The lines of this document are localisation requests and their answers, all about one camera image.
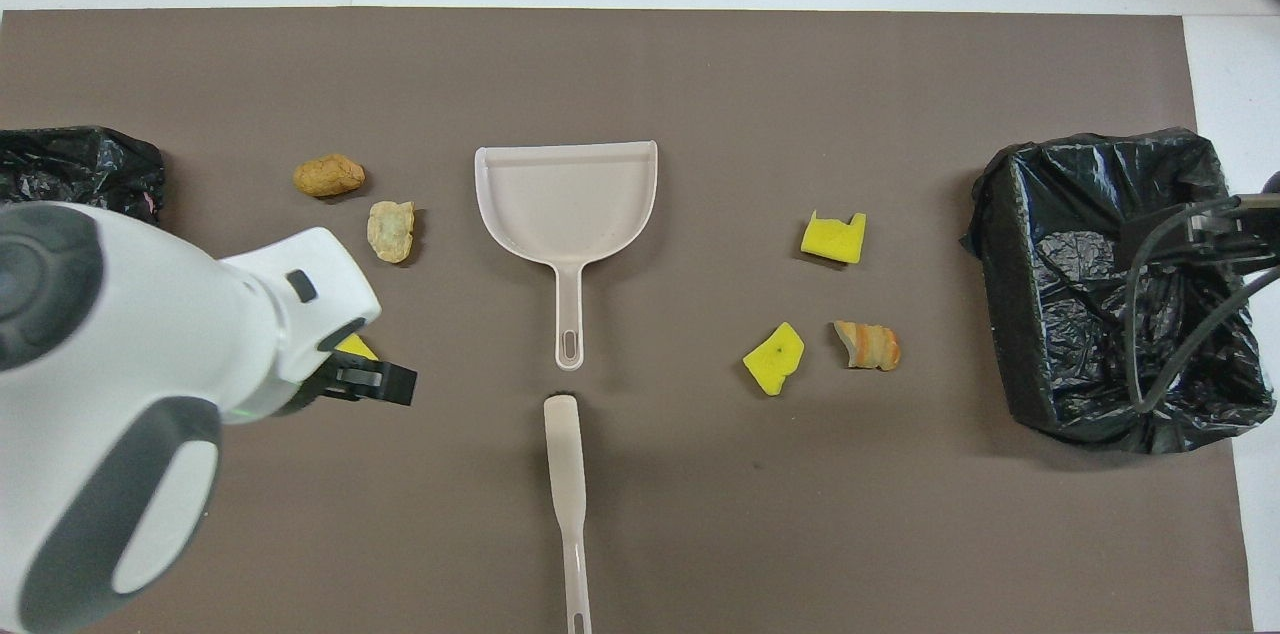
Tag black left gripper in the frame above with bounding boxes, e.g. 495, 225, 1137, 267
278, 356, 417, 417

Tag pale cream foam lump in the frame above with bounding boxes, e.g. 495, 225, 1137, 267
366, 200, 417, 265

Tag beige hand brush black bristles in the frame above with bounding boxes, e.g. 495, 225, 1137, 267
543, 394, 594, 634

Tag brown potato shaped foam lump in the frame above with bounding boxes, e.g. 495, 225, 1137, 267
293, 153, 367, 199

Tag beige plastic dustpan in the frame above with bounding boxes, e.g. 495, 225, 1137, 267
474, 140, 660, 372

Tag yellow sponge piece dark dot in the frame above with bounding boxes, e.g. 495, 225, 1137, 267
742, 321, 806, 398

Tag yellow notched sponge piece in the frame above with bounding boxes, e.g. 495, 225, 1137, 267
800, 210, 868, 266

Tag orange striped sponge piece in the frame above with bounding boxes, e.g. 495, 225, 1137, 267
833, 319, 902, 373

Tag black bag bin pink mark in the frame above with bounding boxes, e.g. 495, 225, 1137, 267
0, 125, 166, 227

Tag black bag lined bin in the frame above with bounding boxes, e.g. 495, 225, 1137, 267
961, 127, 1277, 455

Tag brown table mat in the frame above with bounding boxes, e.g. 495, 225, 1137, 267
0, 7, 1253, 634

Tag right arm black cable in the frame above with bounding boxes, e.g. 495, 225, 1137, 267
1108, 166, 1280, 417

